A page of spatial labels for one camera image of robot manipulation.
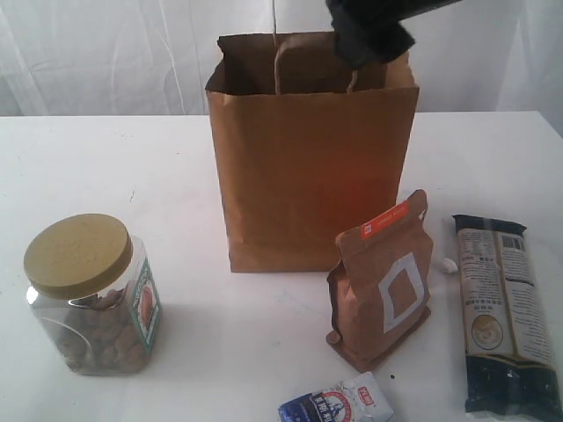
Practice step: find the plastic nut jar yellow lid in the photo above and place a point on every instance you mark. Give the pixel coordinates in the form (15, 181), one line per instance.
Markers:
(93, 292)

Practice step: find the blue white salt packet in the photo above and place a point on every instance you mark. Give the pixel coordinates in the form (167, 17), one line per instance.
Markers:
(357, 399)

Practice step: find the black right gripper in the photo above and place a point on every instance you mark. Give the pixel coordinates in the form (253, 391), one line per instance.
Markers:
(367, 31)

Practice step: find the black beige noodle package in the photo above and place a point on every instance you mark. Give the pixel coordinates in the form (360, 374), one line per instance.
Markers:
(508, 355)

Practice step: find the brown kraft standup pouch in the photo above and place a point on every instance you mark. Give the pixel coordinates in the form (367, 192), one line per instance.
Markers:
(379, 289)

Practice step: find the small white pebble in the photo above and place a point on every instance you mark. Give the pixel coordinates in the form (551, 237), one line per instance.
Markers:
(448, 266)

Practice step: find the brown paper bag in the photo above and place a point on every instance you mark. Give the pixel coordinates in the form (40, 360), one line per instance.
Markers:
(305, 146)

